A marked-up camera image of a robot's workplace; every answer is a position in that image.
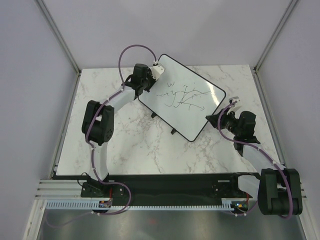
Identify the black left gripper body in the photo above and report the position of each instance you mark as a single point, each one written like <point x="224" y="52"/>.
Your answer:
<point x="146" y="83"/>

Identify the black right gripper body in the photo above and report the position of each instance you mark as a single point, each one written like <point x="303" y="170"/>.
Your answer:
<point x="227" y="121"/>

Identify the white whiteboard black frame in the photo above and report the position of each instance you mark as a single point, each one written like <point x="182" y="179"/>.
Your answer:
<point x="182" y="98"/>

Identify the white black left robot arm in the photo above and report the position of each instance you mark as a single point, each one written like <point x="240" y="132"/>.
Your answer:
<point x="98" y="126"/>

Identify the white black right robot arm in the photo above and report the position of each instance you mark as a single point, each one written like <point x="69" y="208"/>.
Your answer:
<point x="277" y="189"/>

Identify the black whiteboard stand foot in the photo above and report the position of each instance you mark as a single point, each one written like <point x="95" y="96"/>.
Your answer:
<point x="153" y="115"/>

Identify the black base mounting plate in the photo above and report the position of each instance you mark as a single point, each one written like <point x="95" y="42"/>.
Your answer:
<point x="176" y="190"/>

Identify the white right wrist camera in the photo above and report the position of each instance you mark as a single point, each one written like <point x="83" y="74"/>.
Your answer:
<point x="235" y="104"/>

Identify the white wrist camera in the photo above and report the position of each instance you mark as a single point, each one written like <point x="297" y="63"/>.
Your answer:
<point x="157" y="70"/>
<point x="235" y="104"/>

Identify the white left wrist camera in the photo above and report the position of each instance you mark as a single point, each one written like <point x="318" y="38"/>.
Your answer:
<point x="157" y="70"/>

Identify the aluminium left frame post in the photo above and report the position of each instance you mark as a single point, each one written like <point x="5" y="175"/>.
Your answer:
<point x="57" y="34"/>

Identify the aluminium frame post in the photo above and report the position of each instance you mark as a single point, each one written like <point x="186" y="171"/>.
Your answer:
<point x="57" y="34"/>
<point x="276" y="34"/>

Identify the aluminium right frame post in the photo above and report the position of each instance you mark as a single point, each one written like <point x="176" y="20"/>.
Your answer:
<point x="276" y="34"/>

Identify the aluminium base rail extrusion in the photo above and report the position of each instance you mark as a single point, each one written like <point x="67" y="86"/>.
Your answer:
<point x="58" y="190"/>

